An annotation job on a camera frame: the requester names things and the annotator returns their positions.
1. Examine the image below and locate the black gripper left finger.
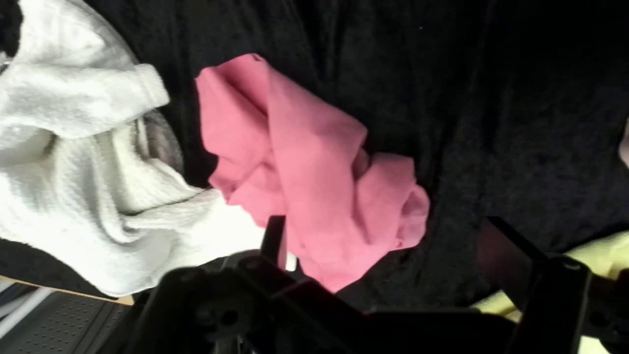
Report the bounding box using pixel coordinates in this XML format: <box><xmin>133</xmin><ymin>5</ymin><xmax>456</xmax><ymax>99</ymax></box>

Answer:
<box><xmin>129</xmin><ymin>214</ymin><xmax>369</xmax><ymax>354</ymax></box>

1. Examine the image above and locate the black velvet tablecloth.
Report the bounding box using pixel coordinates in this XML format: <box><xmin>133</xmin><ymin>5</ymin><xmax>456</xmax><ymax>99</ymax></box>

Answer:
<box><xmin>0</xmin><ymin>0</ymin><xmax>629</xmax><ymax>354</ymax></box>

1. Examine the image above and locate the large white waffle towel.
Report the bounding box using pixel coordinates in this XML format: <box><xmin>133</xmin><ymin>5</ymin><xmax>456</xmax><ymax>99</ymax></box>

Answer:
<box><xmin>0</xmin><ymin>109</ymin><xmax>267</xmax><ymax>298</ymax></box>

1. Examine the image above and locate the yellow cloth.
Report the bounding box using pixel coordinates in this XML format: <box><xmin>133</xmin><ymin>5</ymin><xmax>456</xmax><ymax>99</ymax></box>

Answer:
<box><xmin>469</xmin><ymin>227</ymin><xmax>629</xmax><ymax>354</ymax></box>

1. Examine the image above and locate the white cloth with grey patch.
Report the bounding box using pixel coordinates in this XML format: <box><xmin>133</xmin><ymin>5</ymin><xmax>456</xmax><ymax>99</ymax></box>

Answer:
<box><xmin>0</xmin><ymin>0</ymin><xmax>186</xmax><ymax>172</ymax></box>

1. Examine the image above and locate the pink cloth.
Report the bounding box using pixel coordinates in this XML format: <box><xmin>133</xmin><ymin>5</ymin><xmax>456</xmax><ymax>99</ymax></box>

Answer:
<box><xmin>194</xmin><ymin>52</ymin><xmax>432</xmax><ymax>294</ymax></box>

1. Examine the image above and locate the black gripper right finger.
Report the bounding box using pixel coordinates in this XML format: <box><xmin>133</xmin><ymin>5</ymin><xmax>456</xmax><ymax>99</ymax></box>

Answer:
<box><xmin>477</xmin><ymin>214</ymin><xmax>593</xmax><ymax>354</ymax></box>

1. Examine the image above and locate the peach cloth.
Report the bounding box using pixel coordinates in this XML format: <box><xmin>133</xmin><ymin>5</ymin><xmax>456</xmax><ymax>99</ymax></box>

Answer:
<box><xmin>617</xmin><ymin>115</ymin><xmax>629</xmax><ymax>168</ymax></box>

